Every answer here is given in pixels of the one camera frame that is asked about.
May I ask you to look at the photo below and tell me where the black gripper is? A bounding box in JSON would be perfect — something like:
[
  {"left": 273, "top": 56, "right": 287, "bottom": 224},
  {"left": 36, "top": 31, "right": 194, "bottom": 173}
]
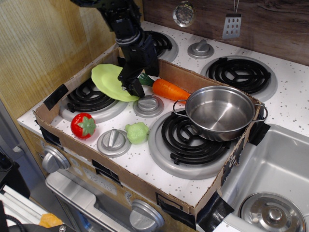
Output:
[{"left": 118, "top": 32, "right": 159, "bottom": 98}]

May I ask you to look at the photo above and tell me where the orange toy carrot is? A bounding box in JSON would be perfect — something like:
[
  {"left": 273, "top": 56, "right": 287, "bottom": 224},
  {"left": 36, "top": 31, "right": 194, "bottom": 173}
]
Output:
[{"left": 139, "top": 73, "right": 190, "bottom": 101}]

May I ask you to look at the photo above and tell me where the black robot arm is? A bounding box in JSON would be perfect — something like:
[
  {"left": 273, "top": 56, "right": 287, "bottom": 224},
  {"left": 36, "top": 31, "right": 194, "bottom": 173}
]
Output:
[{"left": 72, "top": 0, "right": 159, "bottom": 97}]

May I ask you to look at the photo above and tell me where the light green plastic plate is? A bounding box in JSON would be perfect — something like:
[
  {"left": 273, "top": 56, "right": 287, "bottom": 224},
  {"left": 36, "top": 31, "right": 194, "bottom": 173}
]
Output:
[{"left": 91, "top": 64, "right": 139, "bottom": 102}]

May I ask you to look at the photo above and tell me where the grey centre stove knob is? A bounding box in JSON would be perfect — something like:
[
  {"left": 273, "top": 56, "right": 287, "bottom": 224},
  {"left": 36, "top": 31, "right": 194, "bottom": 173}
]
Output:
[{"left": 133, "top": 95, "right": 164, "bottom": 118}]

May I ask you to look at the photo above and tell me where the grey stove knob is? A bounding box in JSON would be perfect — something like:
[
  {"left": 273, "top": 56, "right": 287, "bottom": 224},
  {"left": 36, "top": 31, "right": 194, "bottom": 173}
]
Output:
[
  {"left": 187, "top": 39, "right": 214, "bottom": 59},
  {"left": 97, "top": 129, "right": 131, "bottom": 158},
  {"left": 133, "top": 95, "right": 164, "bottom": 118}
]

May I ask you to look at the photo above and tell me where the back left black burner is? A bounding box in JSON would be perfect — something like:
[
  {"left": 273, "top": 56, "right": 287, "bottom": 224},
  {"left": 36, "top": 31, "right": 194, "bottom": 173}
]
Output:
[{"left": 115, "top": 30, "right": 179, "bottom": 63}]

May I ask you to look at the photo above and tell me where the black burner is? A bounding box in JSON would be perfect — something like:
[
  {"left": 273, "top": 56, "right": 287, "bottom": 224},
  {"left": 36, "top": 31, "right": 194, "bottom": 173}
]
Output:
[
  {"left": 115, "top": 30, "right": 179, "bottom": 63},
  {"left": 59, "top": 78, "right": 127, "bottom": 123},
  {"left": 148, "top": 108, "right": 237, "bottom": 180},
  {"left": 200, "top": 56, "right": 278, "bottom": 102}
]

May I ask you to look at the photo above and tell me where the green toy lettuce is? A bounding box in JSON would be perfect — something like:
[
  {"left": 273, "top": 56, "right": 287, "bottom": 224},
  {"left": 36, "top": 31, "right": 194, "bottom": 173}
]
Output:
[{"left": 125, "top": 122, "right": 149, "bottom": 145}]

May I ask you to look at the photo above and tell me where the front left black burner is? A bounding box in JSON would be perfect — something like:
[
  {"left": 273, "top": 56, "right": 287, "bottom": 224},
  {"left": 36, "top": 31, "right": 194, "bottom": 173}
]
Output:
[{"left": 59, "top": 78, "right": 127, "bottom": 123}]

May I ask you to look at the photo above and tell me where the grey back stove knob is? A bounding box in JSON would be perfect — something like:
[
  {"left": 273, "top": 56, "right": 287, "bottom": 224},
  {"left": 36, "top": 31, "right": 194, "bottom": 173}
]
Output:
[{"left": 187, "top": 39, "right": 214, "bottom": 59}]

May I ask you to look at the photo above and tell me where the grey front stove knob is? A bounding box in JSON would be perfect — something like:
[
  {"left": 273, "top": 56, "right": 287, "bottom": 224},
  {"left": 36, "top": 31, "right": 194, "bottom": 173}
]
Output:
[{"left": 97, "top": 129, "right": 131, "bottom": 158}]

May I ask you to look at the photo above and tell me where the hanging metal strainer spoon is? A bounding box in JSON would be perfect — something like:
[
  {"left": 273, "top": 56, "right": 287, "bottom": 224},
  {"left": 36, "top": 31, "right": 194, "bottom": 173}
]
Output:
[{"left": 172, "top": 0, "right": 196, "bottom": 28}]

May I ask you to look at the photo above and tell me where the red toy strawberry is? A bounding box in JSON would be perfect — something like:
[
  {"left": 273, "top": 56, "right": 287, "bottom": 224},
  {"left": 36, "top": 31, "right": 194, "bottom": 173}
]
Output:
[{"left": 70, "top": 113, "right": 97, "bottom": 139}]

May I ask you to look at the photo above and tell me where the front right black burner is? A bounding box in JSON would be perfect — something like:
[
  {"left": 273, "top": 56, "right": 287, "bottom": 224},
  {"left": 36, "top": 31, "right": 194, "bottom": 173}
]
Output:
[{"left": 148, "top": 108, "right": 237, "bottom": 180}]

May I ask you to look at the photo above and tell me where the stainless steel pot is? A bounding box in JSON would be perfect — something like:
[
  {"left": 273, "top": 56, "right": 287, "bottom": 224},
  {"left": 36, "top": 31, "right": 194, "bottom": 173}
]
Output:
[{"left": 173, "top": 86, "right": 268, "bottom": 142}]

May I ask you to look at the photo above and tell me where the hanging metal slotted spatula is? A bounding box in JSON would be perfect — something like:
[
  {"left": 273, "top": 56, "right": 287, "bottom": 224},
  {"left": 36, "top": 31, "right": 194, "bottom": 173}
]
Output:
[{"left": 222, "top": 0, "right": 242, "bottom": 39}]

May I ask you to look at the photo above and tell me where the brown cardboard fence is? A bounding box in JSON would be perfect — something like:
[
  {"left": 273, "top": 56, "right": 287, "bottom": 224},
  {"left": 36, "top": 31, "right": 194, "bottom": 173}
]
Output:
[{"left": 34, "top": 48, "right": 269, "bottom": 230}]

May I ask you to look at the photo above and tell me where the back right black burner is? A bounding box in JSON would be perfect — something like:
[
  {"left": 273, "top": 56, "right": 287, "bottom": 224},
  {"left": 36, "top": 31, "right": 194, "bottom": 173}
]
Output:
[{"left": 200, "top": 56, "right": 278, "bottom": 102}]

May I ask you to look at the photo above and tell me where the left silver oven dial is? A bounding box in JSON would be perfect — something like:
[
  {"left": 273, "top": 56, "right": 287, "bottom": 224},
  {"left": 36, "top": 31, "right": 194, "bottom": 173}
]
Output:
[{"left": 42, "top": 145, "right": 70, "bottom": 174}]

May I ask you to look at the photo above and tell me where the silver oven dial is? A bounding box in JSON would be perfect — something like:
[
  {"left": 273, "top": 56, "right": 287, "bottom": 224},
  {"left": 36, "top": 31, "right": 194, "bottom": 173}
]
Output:
[
  {"left": 42, "top": 145, "right": 70, "bottom": 174},
  {"left": 129, "top": 199, "right": 165, "bottom": 232}
]

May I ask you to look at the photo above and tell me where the right silver oven dial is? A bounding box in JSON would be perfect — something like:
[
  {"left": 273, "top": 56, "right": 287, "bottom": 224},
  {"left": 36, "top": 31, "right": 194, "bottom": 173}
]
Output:
[{"left": 129, "top": 199, "right": 165, "bottom": 232}]

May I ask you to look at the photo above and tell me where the grey sink basin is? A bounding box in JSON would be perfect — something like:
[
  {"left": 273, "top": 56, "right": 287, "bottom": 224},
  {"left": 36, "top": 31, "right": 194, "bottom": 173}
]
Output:
[{"left": 196, "top": 123, "right": 309, "bottom": 232}]

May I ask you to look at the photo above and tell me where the orange yellow cloth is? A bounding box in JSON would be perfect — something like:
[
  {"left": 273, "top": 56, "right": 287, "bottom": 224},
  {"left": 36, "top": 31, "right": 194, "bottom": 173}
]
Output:
[{"left": 39, "top": 213, "right": 63, "bottom": 228}]

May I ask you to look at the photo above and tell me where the steel pot lid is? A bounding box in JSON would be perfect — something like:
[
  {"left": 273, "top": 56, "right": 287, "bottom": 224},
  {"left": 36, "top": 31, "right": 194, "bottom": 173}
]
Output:
[{"left": 239, "top": 192, "right": 307, "bottom": 232}]

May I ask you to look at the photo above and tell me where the silver oven door handle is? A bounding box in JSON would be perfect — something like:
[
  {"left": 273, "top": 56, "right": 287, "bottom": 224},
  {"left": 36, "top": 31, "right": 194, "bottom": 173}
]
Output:
[{"left": 46, "top": 172, "right": 128, "bottom": 232}]

